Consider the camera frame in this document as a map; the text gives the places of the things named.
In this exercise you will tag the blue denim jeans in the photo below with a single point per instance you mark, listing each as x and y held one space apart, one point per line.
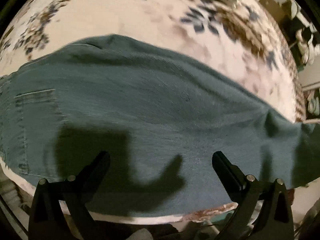
159 114

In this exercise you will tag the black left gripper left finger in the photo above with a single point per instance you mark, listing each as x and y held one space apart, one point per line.
46 219

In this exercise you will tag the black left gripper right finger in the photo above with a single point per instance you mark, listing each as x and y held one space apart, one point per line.
264 210

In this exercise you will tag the floral bed blanket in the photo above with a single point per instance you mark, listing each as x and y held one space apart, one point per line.
238 42

